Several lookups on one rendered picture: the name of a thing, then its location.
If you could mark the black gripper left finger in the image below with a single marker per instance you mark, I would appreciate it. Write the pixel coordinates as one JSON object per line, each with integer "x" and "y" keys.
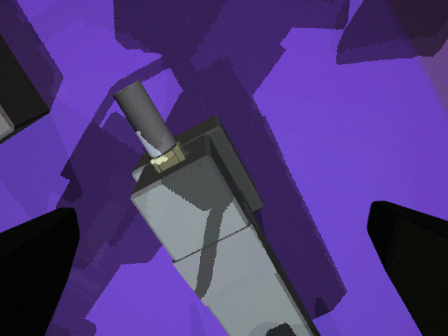
{"x": 35, "y": 260}

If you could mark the grey rectangular block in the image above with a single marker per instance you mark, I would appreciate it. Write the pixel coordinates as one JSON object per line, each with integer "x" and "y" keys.
{"x": 201, "y": 209}

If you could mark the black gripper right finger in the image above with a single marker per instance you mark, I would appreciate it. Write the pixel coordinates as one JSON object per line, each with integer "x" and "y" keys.
{"x": 413, "y": 248}

